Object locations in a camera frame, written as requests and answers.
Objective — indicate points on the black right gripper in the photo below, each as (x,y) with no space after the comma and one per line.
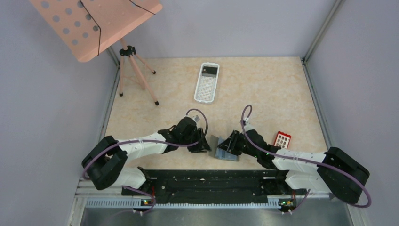
(230,144)

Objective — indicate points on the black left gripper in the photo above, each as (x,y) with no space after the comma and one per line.
(204,147)

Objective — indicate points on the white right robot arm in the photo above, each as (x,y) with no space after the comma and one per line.
(332,171)

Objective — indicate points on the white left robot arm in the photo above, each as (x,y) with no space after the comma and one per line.
(106,165)

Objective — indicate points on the black card in tray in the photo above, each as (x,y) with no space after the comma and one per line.
(209,71)

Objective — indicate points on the white perforated plastic tray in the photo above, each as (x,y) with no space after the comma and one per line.
(206,86)

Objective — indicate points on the pink music stand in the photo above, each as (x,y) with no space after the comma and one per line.
(89,27)

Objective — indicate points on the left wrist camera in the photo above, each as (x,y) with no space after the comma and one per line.
(195,118)

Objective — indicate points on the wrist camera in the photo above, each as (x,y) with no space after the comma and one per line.
(195,118)
(246,125)

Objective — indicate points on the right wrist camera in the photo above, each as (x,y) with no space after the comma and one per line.
(246,125)

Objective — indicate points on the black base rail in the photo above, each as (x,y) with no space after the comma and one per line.
(216,186)

